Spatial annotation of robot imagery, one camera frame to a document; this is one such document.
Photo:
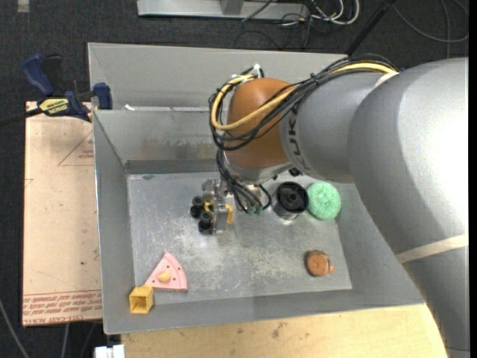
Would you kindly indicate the yellow hollow cube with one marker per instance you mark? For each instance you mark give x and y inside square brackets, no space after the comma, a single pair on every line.
[141,300]

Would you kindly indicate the green round sponge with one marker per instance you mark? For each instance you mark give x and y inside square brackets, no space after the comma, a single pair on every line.
[323,201]

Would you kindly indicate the black and yellow toy vehicle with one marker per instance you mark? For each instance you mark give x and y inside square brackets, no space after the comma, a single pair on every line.
[204,216]

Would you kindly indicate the brown round toy food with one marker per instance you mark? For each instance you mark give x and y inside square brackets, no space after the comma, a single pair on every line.
[316,263]

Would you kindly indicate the black cylinder on white bracket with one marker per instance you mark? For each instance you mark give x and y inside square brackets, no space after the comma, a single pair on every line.
[292,198]

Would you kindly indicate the brown cardboard board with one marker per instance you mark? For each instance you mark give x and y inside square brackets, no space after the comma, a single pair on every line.
[56,218]

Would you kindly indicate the pink wedge toy food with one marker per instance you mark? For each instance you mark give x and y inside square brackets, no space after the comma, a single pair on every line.
[168,276]

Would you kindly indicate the grey metal bin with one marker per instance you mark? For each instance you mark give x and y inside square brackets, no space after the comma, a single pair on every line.
[242,263]

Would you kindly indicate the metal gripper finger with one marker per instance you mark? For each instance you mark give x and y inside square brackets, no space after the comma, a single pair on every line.
[211,189]
[222,219]

